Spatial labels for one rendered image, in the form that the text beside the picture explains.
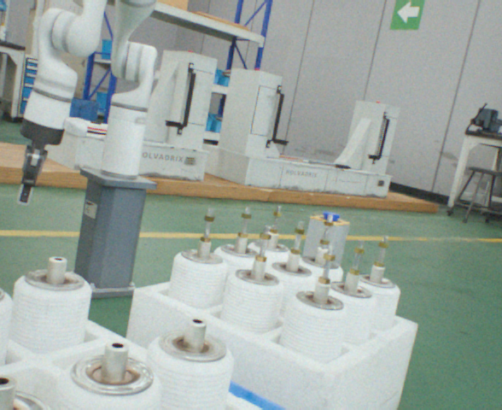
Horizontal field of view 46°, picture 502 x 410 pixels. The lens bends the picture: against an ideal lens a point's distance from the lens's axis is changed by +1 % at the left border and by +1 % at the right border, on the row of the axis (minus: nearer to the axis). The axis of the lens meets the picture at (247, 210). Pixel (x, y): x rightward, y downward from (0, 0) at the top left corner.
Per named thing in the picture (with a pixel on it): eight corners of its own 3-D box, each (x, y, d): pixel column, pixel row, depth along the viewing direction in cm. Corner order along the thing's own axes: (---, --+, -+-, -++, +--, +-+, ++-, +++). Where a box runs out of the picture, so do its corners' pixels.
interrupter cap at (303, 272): (280, 276, 102) (281, 272, 101) (265, 263, 109) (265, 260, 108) (318, 279, 104) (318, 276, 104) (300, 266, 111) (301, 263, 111)
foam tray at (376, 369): (117, 383, 104) (133, 288, 101) (239, 337, 137) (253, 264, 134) (306, 494, 84) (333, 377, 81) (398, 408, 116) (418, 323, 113)
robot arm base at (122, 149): (94, 170, 148) (104, 103, 146) (126, 173, 154) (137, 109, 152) (110, 178, 142) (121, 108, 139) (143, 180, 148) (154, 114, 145)
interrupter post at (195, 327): (177, 348, 64) (182, 319, 63) (190, 342, 66) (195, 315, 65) (193, 355, 62) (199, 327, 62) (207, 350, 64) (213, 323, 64)
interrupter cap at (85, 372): (52, 373, 53) (53, 366, 53) (113, 354, 59) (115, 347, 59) (109, 408, 49) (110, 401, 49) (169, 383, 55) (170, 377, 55)
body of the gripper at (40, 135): (26, 109, 111) (14, 156, 113) (23, 115, 104) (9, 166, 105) (66, 121, 114) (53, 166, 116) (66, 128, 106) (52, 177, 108)
